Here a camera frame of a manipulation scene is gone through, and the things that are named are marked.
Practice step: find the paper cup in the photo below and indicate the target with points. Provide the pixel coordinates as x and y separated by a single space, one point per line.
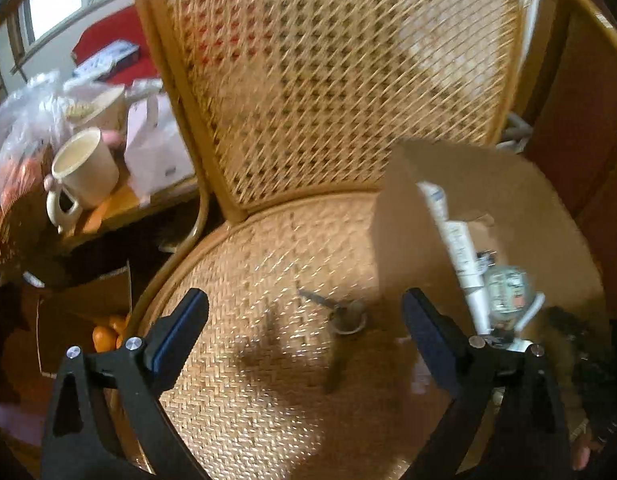
106 111

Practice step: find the cardboard box of oranges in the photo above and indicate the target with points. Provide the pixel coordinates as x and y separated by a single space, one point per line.
67 318

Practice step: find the wooden side table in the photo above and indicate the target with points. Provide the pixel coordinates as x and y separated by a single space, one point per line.
124 207

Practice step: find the brown cardboard box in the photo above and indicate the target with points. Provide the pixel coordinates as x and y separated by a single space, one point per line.
511 210

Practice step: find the white small remote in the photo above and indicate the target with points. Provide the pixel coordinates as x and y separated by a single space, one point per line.
460 247

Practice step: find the red cushion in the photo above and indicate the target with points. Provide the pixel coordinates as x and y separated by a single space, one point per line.
120 35

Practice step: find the blue white small box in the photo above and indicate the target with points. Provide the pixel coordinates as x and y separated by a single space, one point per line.
108 61

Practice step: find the silver key with ring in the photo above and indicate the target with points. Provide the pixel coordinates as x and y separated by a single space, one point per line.
346 317

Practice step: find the cream ceramic mug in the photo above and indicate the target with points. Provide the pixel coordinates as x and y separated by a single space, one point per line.
83 174

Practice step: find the white tissue box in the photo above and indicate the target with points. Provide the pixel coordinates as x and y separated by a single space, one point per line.
155 155

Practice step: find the rattan wicker chair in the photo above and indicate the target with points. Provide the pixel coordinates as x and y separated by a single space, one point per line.
290 111

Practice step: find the green cartoon earbuds case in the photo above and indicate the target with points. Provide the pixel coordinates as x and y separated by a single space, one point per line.
510 294

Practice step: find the plastic bag of oranges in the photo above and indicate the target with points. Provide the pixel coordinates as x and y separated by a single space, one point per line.
32 127

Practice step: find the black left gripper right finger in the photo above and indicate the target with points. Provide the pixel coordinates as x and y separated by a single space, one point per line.
505 419

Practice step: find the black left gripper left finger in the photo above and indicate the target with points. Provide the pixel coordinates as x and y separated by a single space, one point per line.
80 441

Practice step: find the white remote control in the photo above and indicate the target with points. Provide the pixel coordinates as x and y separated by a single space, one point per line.
435 199

